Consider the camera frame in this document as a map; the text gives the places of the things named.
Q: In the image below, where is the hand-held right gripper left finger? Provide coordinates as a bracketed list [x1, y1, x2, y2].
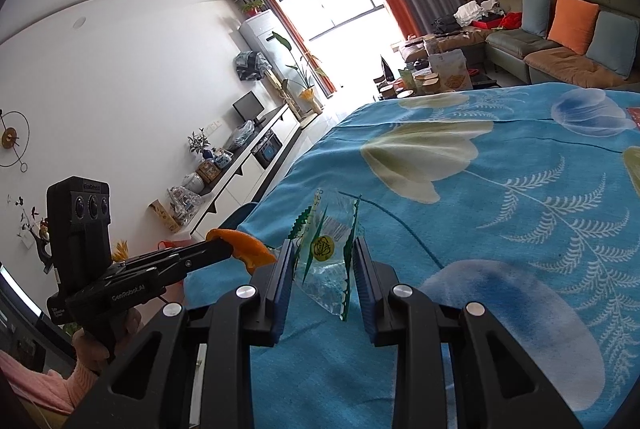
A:
[90, 240, 296, 429]

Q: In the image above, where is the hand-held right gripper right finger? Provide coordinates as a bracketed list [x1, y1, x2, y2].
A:
[352, 236, 583, 429]

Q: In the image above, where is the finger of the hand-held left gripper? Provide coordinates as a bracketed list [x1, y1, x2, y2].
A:
[120, 240, 236, 272]
[107, 254, 237, 298]

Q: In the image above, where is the clear green snack wrapper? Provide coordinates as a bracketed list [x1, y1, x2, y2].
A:
[289, 188, 364, 323]

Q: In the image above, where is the orange peel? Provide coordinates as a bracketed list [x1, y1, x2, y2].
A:
[206, 229, 277, 273]

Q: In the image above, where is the person's left hand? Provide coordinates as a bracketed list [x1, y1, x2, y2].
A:
[73, 308, 144, 378]

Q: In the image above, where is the small cardboard box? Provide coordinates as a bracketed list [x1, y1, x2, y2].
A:
[148, 198, 181, 233]

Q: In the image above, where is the clear glass ornament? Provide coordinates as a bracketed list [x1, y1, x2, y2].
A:
[164, 185, 201, 226]

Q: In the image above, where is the white ceramic jar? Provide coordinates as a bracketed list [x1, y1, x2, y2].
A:
[181, 172, 206, 196]

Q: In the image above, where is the small plant in blue vase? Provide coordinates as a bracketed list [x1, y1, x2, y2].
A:
[187, 131, 211, 161]

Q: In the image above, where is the white TV cabinet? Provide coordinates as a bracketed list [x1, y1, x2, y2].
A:
[149, 104, 304, 251]

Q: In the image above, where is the clear plastic bag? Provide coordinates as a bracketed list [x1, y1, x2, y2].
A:
[224, 120, 256, 151]

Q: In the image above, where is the black monitor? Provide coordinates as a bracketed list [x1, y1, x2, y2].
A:
[232, 91, 266, 126]

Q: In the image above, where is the fan with patterned cover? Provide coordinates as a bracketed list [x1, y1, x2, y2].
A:
[233, 50, 271, 83]

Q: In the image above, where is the tall plant in yellow pot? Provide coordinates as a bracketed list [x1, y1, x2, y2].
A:
[269, 31, 331, 116]

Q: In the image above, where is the group of snack jars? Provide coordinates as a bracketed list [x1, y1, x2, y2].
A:
[374, 68, 442, 101]

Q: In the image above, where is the white standing air conditioner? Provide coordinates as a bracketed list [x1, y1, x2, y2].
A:
[238, 8, 302, 111]

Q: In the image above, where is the tan paper bag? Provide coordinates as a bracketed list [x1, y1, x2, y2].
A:
[429, 48, 474, 92]

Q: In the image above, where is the dark coffee table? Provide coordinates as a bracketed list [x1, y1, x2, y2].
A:
[371, 48, 497, 103]

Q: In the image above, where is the large window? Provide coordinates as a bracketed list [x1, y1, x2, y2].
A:
[262, 0, 407, 111]

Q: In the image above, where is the pile of white clothes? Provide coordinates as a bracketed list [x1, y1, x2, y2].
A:
[453, 0, 501, 23]

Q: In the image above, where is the red cloth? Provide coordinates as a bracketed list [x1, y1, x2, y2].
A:
[472, 11, 524, 31]

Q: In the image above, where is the brown sofa seat pad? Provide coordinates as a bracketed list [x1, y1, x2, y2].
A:
[522, 46, 640, 88]

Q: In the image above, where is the blue-grey cushion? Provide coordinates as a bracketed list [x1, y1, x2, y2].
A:
[584, 10, 640, 78]
[519, 0, 551, 38]

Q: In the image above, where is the orange cushion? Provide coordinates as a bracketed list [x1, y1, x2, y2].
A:
[546, 0, 600, 55]

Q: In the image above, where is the round metal wall clock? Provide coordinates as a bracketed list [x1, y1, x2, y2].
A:
[0, 108, 32, 173]

